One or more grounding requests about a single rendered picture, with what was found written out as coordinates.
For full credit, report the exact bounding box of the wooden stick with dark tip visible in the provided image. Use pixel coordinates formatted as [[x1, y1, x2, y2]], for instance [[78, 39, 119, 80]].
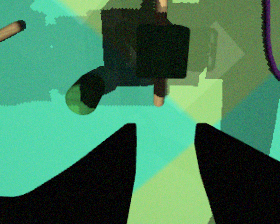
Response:
[[0, 22, 22, 41]]

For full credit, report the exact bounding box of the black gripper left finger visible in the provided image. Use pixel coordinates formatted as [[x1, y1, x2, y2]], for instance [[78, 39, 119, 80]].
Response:
[[0, 123, 136, 224]]

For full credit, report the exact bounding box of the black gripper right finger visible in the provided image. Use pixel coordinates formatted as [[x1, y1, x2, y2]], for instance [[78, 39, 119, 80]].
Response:
[[195, 123, 280, 224]]

